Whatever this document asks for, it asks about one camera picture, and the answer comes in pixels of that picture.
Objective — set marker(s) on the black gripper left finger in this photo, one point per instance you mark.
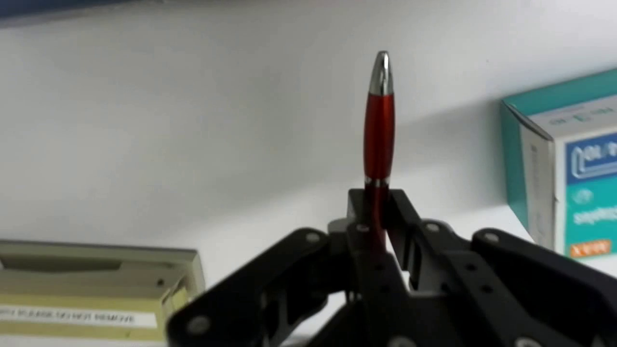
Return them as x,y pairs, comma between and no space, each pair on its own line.
256,289

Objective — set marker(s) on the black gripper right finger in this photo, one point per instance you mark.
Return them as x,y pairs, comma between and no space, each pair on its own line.
513,276

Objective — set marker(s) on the red pen with silver tip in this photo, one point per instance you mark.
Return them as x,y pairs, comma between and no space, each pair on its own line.
378,127

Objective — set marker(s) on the teal staple box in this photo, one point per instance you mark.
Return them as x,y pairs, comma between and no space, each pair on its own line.
578,166

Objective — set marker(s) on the beige stapler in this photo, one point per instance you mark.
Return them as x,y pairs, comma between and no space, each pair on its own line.
83,289

